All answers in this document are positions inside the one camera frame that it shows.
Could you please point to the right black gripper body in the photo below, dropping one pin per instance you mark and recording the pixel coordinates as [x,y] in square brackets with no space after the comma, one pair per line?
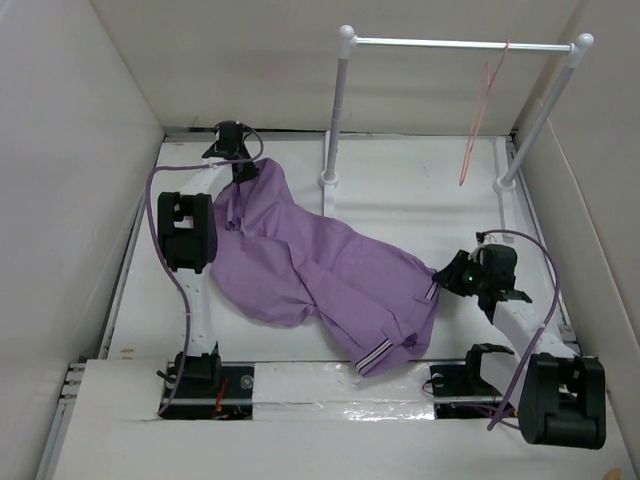
[469,274]

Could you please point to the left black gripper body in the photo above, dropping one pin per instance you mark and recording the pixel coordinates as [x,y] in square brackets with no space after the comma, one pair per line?
[242,152]

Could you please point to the purple trousers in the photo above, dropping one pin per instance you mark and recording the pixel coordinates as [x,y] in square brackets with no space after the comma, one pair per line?
[280,264]

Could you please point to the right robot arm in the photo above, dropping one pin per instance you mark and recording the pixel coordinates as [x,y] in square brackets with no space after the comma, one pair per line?
[557,395]

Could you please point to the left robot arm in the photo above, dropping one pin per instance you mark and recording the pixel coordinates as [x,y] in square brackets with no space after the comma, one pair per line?
[184,235]

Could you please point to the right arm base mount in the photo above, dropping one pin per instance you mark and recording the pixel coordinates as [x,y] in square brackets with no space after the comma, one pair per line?
[457,389]

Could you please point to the pink wire hanger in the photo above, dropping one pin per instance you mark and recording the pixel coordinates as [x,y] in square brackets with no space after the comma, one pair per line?
[482,100]

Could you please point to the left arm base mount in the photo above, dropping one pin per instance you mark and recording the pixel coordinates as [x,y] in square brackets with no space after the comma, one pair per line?
[220,385]

